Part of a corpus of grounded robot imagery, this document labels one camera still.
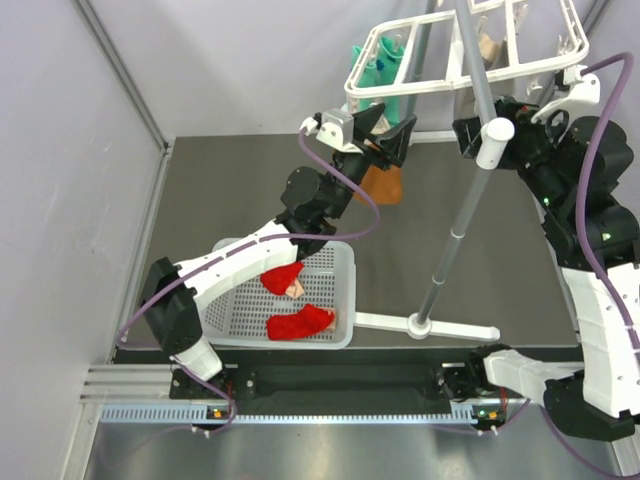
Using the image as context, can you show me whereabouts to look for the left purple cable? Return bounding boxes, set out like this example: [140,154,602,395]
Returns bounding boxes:
[115,127,381,436]

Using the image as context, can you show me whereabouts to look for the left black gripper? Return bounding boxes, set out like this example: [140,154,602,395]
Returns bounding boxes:
[324,104,415,221]

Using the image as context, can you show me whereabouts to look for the white plastic laundry basket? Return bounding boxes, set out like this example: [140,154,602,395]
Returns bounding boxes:
[199,237,356,350]

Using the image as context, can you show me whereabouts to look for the orange brown sock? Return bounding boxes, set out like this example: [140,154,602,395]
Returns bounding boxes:
[360,164,403,205]

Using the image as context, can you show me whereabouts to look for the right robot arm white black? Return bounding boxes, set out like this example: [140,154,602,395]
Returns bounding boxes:
[452,97,639,442]

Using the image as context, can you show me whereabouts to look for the mint green patterned sock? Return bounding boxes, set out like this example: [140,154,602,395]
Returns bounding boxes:
[375,36,404,126]

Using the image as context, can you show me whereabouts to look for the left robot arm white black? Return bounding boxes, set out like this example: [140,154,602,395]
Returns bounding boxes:
[134,103,417,397]

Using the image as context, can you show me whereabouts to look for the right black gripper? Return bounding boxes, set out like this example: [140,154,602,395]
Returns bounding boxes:
[450,96,571,212]

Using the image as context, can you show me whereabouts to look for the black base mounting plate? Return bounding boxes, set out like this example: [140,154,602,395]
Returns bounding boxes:
[169,363,506,404]

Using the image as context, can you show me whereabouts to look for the grey beige sock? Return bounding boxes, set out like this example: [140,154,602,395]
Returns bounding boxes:
[453,86,479,120]

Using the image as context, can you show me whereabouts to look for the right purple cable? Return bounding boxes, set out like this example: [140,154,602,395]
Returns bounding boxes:
[539,52,640,479]

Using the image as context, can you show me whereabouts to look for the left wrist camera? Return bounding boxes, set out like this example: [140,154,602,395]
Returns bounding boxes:
[300,108,360,153]

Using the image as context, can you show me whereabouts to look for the beige cuffed sock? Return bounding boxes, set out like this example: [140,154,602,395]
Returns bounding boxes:
[478,33,502,65]

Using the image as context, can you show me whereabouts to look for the red sock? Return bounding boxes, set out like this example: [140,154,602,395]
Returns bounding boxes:
[260,262,304,299]
[266,304,336,341]

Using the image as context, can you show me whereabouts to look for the red sock back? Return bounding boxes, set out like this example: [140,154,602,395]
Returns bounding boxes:
[260,262,304,299]

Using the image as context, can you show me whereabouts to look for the grey drying rack stand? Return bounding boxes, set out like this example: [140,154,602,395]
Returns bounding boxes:
[352,0,516,340]

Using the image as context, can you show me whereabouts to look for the white clip sock hanger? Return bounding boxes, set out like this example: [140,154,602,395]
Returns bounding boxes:
[344,1,589,112]

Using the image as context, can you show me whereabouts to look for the grey slotted cable duct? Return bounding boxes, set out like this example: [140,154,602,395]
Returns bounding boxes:
[100,404,503,426]

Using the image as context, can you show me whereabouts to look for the purple cable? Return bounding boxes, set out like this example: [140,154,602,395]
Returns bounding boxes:
[115,127,381,436]
[539,52,640,479]

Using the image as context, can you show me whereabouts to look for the red sock front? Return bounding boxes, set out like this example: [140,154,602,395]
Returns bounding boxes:
[266,304,336,341]

